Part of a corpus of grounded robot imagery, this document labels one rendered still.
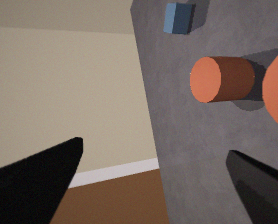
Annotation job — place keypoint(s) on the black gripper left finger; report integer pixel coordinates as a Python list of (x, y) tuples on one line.
[(32, 188)]

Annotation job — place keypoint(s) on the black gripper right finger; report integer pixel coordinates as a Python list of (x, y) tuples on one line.
[(257, 186)]

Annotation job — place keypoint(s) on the blue block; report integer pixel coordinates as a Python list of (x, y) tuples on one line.
[(177, 18)]

